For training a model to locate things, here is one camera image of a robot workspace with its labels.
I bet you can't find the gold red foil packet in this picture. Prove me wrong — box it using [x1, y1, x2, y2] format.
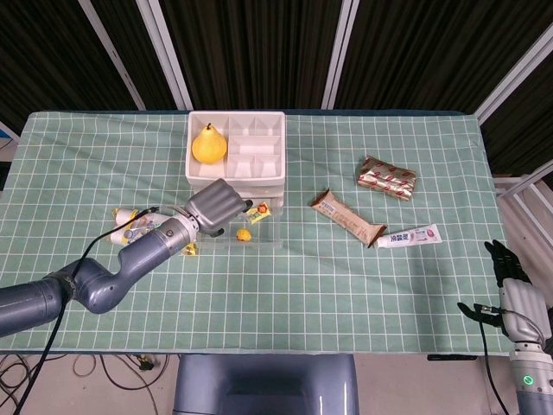
[355, 155, 418, 202]

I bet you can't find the brown snack bar wrapper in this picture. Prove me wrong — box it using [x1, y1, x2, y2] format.
[311, 188, 389, 249]

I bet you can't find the black pleated curtain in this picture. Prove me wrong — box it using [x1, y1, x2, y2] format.
[0, 0, 553, 174]

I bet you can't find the white frame post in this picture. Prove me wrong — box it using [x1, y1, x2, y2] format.
[79, 0, 147, 110]
[321, 0, 360, 110]
[474, 21, 553, 127]
[136, 0, 194, 110]

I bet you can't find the black floor cable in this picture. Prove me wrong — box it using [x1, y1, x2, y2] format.
[99, 353, 170, 415]

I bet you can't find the green checkered tablecloth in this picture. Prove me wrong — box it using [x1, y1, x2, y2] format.
[0, 111, 513, 355]

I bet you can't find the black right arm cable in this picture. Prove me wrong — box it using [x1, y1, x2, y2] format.
[474, 304, 509, 415]

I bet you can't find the white metal rack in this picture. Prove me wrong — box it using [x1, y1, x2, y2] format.
[493, 158, 553, 243]

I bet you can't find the white rolls pack yellow label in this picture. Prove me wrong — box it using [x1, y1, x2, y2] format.
[105, 207, 200, 258]

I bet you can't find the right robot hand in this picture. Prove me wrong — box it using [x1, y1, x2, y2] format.
[457, 239, 553, 345]

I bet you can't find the yellow sachet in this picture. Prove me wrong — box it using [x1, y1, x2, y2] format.
[245, 201, 272, 225]

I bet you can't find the white drawer organizer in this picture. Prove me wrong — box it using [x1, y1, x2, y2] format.
[184, 111, 287, 209]

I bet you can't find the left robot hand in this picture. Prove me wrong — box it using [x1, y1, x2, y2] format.
[184, 177, 256, 239]

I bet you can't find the blue white board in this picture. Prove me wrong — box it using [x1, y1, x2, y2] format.
[0, 120, 21, 191]

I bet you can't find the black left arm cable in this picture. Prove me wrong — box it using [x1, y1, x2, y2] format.
[12, 206, 189, 415]

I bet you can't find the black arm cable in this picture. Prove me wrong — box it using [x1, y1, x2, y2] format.
[12, 206, 189, 415]
[474, 304, 509, 415]

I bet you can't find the blue grey robot torso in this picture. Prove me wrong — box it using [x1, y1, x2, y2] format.
[172, 353, 359, 415]

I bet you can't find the yellow pear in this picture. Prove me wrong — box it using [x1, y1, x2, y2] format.
[191, 123, 228, 164]

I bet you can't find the white pink toothpaste tube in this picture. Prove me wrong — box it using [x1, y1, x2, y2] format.
[373, 224, 443, 251]

